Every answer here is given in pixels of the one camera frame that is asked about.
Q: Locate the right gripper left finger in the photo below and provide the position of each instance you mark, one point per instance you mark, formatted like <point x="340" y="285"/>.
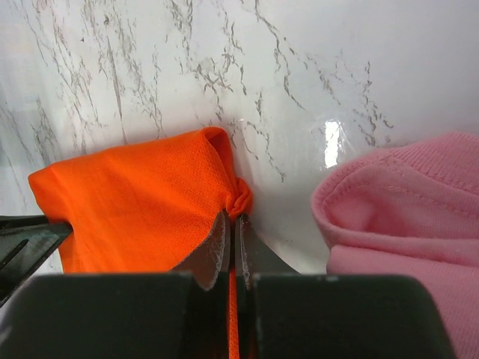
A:
<point x="180" y="313"/>

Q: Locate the orange t shirt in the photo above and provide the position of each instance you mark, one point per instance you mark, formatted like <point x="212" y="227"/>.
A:
<point x="141" y="207"/>

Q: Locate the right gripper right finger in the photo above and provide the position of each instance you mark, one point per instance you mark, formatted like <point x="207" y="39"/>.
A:
<point x="285" y="314"/>

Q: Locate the pink t shirt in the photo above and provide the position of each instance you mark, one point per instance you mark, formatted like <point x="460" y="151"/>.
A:
<point x="411" y="210"/>

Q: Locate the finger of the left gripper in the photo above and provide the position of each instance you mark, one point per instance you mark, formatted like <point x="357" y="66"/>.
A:
<point x="26" y="243"/>

